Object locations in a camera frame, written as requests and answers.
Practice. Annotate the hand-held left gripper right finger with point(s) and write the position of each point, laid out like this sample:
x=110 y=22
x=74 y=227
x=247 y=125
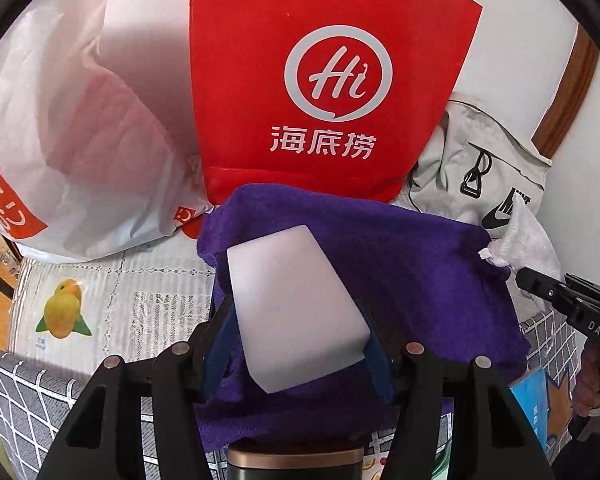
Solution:
x=380 y=367

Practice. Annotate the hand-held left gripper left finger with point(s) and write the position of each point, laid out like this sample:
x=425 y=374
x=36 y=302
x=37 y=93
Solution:
x=220 y=355

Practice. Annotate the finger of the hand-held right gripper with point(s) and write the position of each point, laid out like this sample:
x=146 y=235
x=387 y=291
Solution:
x=542 y=285

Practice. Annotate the white sponge block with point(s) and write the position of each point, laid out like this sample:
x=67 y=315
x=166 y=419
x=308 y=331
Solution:
x=290 y=310

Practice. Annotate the person's right hand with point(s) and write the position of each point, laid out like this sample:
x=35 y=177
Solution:
x=592 y=380

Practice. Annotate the purple towel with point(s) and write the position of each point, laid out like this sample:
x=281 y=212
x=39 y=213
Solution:
x=405 y=270

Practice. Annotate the fruit-print bed sheet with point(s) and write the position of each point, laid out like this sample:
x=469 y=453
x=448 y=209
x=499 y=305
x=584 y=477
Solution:
x=130 y=280

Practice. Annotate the blue tissue box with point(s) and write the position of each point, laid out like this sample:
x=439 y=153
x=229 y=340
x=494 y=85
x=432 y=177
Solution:
x=530 y=410

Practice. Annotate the dark green tin box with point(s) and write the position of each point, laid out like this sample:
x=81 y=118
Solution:
x=295 y=465

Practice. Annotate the grey grid blanket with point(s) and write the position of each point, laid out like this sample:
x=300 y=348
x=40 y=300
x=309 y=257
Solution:
x=20 y=395

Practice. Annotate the white plastic bag orange label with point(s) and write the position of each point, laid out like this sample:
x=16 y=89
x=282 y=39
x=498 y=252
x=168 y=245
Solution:
x=80 y=135

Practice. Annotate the red fabric bag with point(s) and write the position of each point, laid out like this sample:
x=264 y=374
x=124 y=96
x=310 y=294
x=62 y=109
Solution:
x=240 y=85

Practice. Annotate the wooden frame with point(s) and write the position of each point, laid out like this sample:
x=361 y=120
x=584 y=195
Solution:
x=570 y=90

